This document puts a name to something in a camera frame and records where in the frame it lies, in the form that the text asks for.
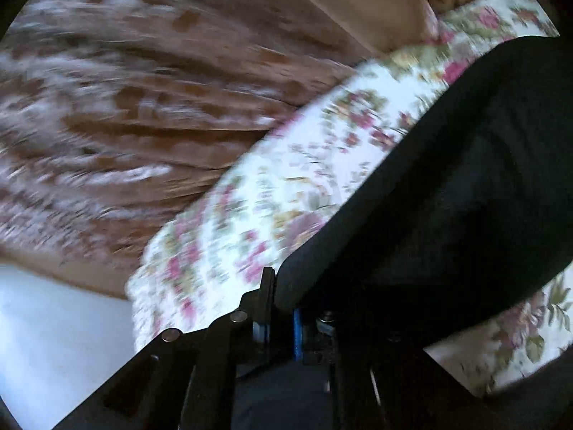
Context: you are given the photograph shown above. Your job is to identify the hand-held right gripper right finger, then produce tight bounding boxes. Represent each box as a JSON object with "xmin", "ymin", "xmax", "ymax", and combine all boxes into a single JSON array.
[{"xmin": 293, "ymin": 308, "xmax": 486, "ymax": 430}]

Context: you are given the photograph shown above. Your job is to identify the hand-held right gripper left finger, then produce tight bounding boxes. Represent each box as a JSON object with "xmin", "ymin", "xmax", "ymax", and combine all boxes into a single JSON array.
[{"xmin": 57, "ymin": 267, "xmax": 277, "ymax": 430}]

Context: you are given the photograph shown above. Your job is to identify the black pants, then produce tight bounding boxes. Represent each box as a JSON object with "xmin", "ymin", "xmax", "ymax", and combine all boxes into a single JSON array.
[{"xmin": 273, "ymin": 33, "xmax": 573, "ymax": 361}]

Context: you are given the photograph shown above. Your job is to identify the floral bedsheet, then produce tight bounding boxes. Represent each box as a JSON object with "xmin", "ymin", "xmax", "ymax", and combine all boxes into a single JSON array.
[{"xmin": 124, "ymin": 0, "xmax": 573, "ymax": 397}]

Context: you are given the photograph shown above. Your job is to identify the brown damask patterned fabric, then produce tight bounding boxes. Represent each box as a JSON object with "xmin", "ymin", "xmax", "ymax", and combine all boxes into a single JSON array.
[{"xmin": 0, "ymin": 0, "xmax": 372, "ymax": 298}]

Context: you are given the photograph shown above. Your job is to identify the plain brown cushion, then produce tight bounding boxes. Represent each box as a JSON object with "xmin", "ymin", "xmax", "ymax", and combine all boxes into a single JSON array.
[{"xmin": 262, "ymin": 0, "xmax": 442, "ymax": 57}]

